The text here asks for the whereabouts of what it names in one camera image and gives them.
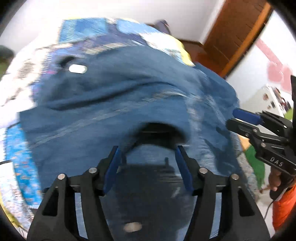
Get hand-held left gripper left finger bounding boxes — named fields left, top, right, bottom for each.
left=27, top=146, right=123, bottom=241

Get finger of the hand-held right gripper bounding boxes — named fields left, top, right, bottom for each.
left=233, top=108, right=289, bottom=131
left=226, top=118, right=286, bottom=145

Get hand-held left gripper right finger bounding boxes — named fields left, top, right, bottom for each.
left=175, top=146, right=271, bottom=241

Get blue denim jeans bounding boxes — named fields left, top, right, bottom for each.
left=20, top=44, right=243, bottom=241

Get person's right forearm orange sleeve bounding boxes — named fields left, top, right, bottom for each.
left=272, top=184, right=296, bottom=231

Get person's right hand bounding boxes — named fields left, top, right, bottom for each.
left=268, top=171, right=282, bottom=192

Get green cloth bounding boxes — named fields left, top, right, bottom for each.
left=245, top=146, right=266, bottom=189

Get white cabinet with stickers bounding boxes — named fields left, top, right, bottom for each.
left=240, top=85, right=292, bottom=117

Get brown wooden door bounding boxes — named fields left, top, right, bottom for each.
left=180, top=0, right=274, bottom=79

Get patchwork printed blanket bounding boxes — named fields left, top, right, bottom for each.
left=0, top=17, right=257, bottom=233

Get dark purple object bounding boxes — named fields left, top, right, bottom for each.
left=154, top=20, right=171, bottom=36

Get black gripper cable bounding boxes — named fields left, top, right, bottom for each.
left=262, top=199, right=276, bottom=219

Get pink wall decoration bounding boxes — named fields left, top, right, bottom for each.
left=256, top=39, right=295, bottom=91

